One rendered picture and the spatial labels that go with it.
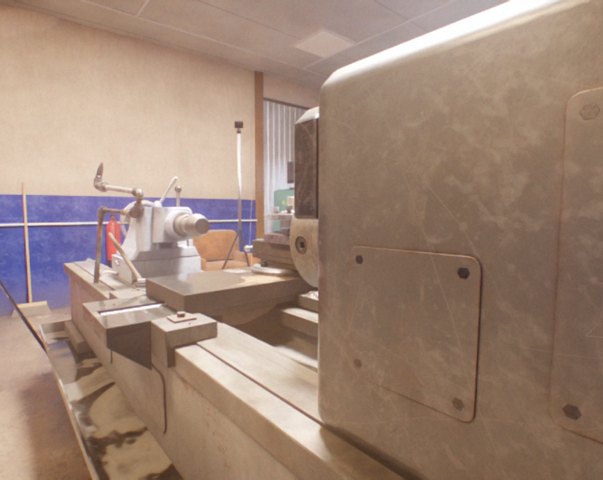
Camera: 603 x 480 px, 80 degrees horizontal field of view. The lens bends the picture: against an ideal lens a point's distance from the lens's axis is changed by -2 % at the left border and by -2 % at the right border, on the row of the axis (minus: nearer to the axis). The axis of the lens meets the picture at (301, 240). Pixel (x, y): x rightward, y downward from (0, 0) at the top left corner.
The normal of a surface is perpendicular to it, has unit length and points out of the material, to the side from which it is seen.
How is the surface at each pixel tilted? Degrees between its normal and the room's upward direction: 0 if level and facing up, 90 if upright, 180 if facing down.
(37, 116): 90
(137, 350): 90
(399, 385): 90
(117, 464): 0
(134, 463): 0
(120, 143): 90
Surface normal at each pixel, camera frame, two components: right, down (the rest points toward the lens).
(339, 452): 0.00, -1.00
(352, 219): -0.77, 0.05
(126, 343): 0.64, 0.06
